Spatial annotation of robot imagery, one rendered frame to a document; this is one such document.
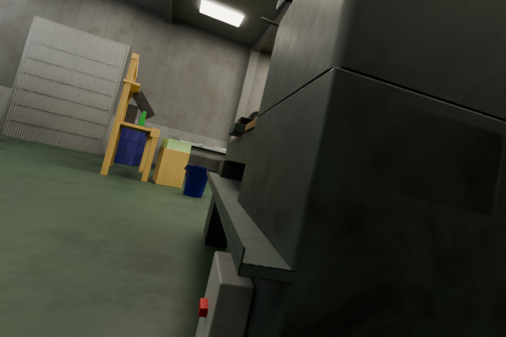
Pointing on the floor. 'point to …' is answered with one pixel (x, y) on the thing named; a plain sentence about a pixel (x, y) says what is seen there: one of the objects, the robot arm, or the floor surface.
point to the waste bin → (195, 180)
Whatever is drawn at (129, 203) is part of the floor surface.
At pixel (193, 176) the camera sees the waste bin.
